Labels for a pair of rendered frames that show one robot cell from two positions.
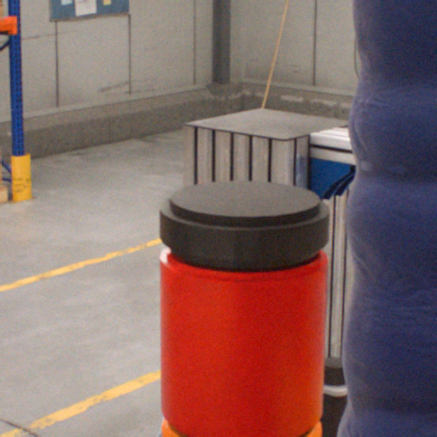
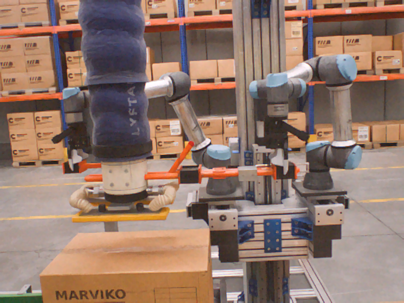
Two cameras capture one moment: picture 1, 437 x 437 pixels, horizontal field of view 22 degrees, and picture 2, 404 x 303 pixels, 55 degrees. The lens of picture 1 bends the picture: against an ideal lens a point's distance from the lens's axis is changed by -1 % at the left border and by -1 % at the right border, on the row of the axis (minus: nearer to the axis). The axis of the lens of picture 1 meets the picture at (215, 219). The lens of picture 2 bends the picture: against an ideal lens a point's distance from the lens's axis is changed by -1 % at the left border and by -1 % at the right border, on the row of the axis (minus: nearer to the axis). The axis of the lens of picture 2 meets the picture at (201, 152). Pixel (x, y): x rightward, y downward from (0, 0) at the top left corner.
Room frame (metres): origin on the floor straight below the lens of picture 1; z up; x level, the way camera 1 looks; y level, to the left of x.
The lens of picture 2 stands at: (0.61, -1.59, 1.57)
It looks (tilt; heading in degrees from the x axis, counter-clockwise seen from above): 10 degrees down; 51
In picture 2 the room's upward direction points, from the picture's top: 3 degrees counter-clockwise
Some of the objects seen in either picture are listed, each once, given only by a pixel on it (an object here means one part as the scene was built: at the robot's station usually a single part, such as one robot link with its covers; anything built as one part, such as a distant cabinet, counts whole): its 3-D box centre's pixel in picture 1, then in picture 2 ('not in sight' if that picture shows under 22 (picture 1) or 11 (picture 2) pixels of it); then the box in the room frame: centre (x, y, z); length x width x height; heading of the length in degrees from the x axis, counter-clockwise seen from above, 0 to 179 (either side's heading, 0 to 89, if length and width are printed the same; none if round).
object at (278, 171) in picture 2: not in sight; (284, 171); (1.72, -0.68, 1.25); 0.08 x 0.07 x 0.05; 138
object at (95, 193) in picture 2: not in sight; (126, 193); (1.28, -0.27, 1.18); 0.34 x 0.25 x 0.06; 138
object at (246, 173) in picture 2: not in sight; (247, 173); (1.62, -0.59, 1.24); 0.07 x 0.07 x 0.04; 48
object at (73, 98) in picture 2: not in sight; (73, 100); (1.25, 0.11, 1.54); 0.09 x 0.08 x 0.11; 169
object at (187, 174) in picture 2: not in sight; (190, 174); (1.46, -0.44, 1.25); 0.10 x 0.08 x 0.06; 48
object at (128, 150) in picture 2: not in sight; (122, 146); (1.28, -0.27, 1.36); 0.23 x 0.23 x 0.04
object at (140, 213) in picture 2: not in sight; (121, 210); (1.21, -0.34, 1.14); 0.34 x 0.10 x 0.05; 138
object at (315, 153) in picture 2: not in sight; (318, 154); (2.25, -0.47, 1.20); 0.13 x 0.12 x 0.14; 97
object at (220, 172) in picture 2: not in sight; (180, 168); (1.51, -0.32, 1.25); 0.93 x 0.30 x 0.04; 138
